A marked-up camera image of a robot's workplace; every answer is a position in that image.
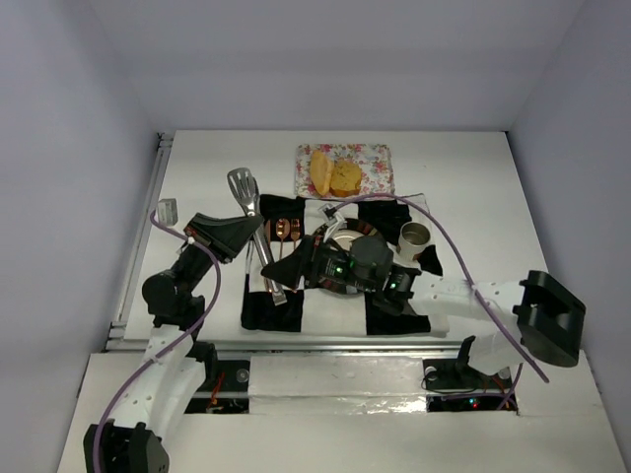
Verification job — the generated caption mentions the silver metal tongs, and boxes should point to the silver metal tongs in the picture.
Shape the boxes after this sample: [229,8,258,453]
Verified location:
[226,166,289,306]

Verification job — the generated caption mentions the light yellow bread slice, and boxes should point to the light yellow bread slice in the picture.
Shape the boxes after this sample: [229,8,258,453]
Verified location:
[310,150,334,196]

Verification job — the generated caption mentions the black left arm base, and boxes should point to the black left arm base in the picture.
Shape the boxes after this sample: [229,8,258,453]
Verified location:
[185,343,250,414]

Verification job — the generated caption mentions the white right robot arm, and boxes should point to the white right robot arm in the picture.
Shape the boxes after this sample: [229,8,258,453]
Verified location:
[261,236,586,374]

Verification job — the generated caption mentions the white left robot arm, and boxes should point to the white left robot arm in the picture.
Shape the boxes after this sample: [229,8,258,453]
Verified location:
[83,213,263,472]

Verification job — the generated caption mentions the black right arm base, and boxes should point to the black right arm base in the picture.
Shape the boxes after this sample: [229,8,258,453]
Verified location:
[423,336,485,394]

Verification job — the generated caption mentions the brown crusted bread slice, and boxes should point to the brown crusted bread slice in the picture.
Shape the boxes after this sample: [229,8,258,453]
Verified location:
[329,160,362,198]

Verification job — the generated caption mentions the black white checkered cloth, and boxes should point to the black white checkered cloth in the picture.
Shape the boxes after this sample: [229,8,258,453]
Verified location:
[241,194,449,337]

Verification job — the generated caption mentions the copper knife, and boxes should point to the copper knife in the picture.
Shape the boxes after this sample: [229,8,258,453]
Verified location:
[263,220,275,295]

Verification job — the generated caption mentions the copper spoon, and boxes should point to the copper spoon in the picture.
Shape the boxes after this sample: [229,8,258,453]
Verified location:
[275,218,290,258]

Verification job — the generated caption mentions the round plate with patterned rim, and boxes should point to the round plate with patterned rim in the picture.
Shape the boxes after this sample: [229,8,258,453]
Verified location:
[312,218,387,293]

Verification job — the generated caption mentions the copper fork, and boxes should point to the copper fork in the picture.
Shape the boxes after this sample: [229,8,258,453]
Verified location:
[290,218,301,248]

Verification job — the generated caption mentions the white mug with metal interior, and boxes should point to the white mug with metal interior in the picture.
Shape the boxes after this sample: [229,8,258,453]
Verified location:
[396,222,432,261]

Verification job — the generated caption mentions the floral rectangular tray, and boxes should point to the floral rectangular tray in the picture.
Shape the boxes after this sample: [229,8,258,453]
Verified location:
[294,143,394,200]

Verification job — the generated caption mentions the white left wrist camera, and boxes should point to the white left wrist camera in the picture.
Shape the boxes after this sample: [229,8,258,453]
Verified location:
[156,198,178,227]

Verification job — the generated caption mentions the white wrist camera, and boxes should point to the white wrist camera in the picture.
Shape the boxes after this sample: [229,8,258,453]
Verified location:
[318,203,346,242]
[156,198,178,227]

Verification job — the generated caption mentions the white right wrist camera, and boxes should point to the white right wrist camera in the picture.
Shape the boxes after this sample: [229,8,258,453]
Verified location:
[318,203,346,242]

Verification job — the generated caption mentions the aluminium rail frame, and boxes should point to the aluminium rail frame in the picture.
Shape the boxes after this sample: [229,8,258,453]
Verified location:
[101,132,524,400]

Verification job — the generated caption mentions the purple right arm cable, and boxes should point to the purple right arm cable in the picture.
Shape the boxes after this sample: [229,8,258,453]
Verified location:
[339,193,549,410]

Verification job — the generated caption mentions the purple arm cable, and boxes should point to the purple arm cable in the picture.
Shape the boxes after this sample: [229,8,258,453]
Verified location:
[339,193,549,410]
[93,206,223,473]

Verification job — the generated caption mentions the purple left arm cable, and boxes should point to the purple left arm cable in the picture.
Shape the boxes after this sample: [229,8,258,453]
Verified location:
[93,206,223,473]

